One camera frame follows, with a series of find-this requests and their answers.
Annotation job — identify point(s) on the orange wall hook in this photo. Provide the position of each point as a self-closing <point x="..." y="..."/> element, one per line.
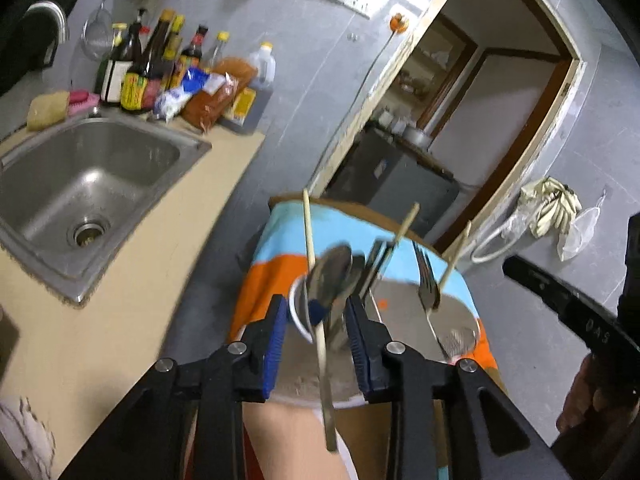
<point x="399" y="23"/>

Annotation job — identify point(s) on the white perforated utensil holder cup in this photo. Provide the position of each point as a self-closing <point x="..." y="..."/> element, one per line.
<point x="400" y="325"/>

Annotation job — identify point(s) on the clear plastic bag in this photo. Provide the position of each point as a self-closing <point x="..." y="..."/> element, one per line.
<point x="580" y="232"/>

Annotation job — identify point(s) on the grey cabinet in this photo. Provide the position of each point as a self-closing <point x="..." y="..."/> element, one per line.
<point x="390" y="185"/>

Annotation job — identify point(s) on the metal faucet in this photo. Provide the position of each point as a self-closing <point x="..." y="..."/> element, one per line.
<point x="57" y="17"/>

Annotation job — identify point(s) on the blue white packet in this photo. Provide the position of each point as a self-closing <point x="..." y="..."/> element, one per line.
<point x="185" y="90"/>

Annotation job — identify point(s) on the metal mesh strainer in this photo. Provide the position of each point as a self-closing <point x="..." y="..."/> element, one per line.
<point x="97" y="35"/>

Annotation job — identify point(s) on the yellow sponge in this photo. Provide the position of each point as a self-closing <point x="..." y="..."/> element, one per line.
<point x="47" y="110"/>

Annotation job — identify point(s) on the stainless steel sink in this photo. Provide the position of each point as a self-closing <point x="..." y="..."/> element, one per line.
<point x="85" y="185"/>

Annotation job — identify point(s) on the wooden door frame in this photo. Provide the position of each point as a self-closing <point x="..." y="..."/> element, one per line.
<point x="525" y="160"/>

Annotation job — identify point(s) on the yellow cap sauce bottle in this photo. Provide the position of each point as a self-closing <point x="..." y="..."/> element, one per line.
<point x="175" y="55"/>

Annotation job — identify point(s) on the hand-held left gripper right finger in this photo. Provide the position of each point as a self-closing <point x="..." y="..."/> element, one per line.
<point x="359" y="352"/>

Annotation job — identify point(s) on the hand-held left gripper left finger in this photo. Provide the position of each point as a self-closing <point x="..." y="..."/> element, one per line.
<point x="277" y="352"/>

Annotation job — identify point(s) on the bunch of white gloves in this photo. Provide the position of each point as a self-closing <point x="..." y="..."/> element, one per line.
<point x="552" y="207"/>

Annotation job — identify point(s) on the slim dark bottle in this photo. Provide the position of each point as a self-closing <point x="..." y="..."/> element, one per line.
<point x="136" y="35"/>

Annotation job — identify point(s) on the metal fork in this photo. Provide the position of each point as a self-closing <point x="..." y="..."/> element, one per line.
<point x="427" y="280"/>

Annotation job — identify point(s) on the white mottled cloth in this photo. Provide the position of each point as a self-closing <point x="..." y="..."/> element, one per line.
<point x="22" y="440"/>

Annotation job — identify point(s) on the green bottle white label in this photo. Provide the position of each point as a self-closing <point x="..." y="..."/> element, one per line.
<point x="112" y="75"/>

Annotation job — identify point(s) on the red cap dark bottle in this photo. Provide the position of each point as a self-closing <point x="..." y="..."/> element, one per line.
<point x="194" y="50"/>

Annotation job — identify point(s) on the large dark soy sauce bottle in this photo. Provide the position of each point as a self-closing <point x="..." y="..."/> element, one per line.
<point x="142" y="80"/>

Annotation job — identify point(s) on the pink scrubber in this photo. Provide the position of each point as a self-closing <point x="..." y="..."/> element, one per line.
<point x="82" y="97"/>

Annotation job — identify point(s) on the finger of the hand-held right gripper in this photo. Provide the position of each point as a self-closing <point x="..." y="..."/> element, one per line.
<point x="565" y="302"/>

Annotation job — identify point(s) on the clear bottle yellow cap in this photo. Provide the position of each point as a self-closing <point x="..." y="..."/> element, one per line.
<point x="219" y="50"/>

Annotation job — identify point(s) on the metal pot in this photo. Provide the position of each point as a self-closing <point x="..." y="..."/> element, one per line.
<point x="416" y="136"/>

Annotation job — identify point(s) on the person's right hand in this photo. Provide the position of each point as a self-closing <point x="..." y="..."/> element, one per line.
<point x="577" y="395"/>

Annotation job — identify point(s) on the orange blue brown cloth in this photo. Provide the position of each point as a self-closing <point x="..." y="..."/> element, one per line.
<point x="280" y="240"/>

